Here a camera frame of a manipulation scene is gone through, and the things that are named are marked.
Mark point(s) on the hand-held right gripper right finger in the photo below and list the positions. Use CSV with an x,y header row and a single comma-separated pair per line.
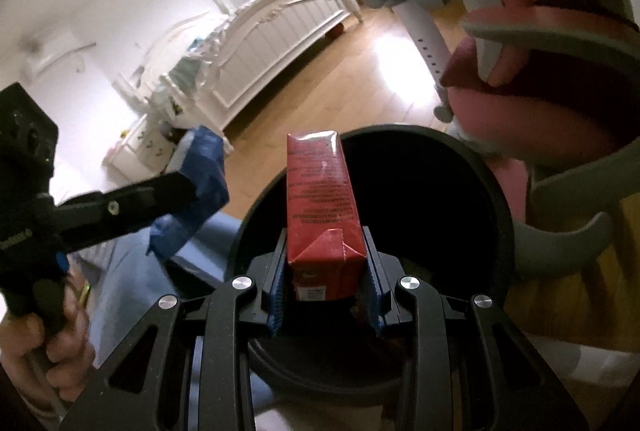
x,y
373,306

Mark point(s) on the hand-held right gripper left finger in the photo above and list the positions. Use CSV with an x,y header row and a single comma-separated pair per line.
x,y
275,303

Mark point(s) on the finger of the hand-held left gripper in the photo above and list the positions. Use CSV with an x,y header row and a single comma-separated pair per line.
x,y
125,206

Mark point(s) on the blue packet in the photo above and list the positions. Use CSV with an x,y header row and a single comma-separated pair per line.
x,y
205,176

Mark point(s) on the red drink carton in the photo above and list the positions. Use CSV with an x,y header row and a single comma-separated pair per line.
x,y
320,191

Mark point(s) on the black trash bin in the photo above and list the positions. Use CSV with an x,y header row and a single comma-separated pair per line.
x,y
425,191

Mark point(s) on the person's left hand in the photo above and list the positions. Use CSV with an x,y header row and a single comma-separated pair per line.
x,y
65,346

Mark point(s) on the white nightstand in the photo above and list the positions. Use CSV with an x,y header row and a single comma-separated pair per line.
x,y
145,146

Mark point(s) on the blue star-print cloth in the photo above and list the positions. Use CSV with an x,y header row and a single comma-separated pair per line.
x,y
130,281

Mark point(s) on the pale green blanket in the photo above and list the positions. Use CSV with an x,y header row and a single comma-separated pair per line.
x,y
192,66

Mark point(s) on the white bed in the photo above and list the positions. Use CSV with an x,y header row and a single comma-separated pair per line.
x,y
280,36

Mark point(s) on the pink and grey chair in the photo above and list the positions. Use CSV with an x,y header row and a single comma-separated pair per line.
x,y
525,111

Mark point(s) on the orange ball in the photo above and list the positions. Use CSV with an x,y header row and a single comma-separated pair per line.
x,y
336,31

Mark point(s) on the white adjustable desk leg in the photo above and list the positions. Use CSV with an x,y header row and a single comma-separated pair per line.
x,y
425,31

